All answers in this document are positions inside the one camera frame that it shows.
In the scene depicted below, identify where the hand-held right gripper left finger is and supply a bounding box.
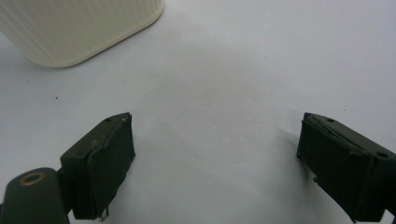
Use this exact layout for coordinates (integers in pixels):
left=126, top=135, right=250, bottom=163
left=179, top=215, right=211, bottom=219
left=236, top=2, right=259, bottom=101
left=60, top=112, right=136, bottom=222

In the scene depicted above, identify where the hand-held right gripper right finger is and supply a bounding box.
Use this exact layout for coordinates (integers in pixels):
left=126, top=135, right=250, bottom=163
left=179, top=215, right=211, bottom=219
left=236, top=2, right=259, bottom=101
left=297, top=112, right=396, bottom=223

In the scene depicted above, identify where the cream ribbed storage basket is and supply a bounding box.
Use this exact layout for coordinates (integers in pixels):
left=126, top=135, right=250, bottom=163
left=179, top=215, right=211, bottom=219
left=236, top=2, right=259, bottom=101
left=0, top=0, right=165, bottom=69

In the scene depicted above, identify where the white table cover sheet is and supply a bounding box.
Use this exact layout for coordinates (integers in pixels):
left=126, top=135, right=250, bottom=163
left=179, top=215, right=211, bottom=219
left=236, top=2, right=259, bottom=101
left=0, top=0, right=396, bottom=224

